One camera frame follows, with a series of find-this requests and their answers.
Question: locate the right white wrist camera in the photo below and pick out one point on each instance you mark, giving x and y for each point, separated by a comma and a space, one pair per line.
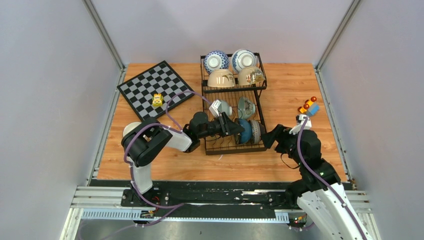
302, 120

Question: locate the cream leaf bowl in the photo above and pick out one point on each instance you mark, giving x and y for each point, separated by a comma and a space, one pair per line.
221, 78

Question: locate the black white chessboard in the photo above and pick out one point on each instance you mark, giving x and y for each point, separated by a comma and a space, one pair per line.
158, 79

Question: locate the blue diamond pattern bowl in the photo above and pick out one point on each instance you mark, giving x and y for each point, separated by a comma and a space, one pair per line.
215, 60

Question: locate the dark blue glazed bowl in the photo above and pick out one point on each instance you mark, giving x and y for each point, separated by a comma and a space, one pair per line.
244, 136

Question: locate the pale green ribbed bowl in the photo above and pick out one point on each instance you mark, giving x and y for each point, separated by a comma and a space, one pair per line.
224, 107

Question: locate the black wire dish rack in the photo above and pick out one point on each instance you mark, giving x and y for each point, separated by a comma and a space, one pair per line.
228, 145

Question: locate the blue white porcelain bowl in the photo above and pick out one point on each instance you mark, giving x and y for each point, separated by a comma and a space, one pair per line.
243, 58

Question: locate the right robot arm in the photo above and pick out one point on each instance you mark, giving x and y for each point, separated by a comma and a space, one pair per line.
319, 192

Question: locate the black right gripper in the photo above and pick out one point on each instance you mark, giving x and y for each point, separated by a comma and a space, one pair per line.
280, 133

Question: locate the orange blue toy blocks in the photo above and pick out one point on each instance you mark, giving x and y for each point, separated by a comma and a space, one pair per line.
310, 107

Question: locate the blue white patterned bowl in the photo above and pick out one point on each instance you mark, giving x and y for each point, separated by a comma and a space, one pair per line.
257, 130

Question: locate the yellow toy block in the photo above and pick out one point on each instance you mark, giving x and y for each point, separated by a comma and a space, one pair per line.
157, 100

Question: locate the cream painted bowl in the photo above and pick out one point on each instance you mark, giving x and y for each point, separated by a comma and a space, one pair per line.
250, 76

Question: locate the green floral bowl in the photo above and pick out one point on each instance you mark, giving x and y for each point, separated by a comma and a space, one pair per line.
245, 108

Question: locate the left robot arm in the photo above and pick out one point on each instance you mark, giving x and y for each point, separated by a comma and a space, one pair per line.
143, 141

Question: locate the teal white striped bowl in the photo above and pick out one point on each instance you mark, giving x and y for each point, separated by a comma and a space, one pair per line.
131, 129

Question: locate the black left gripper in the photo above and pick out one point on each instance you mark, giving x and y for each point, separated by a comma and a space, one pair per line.
227, 126

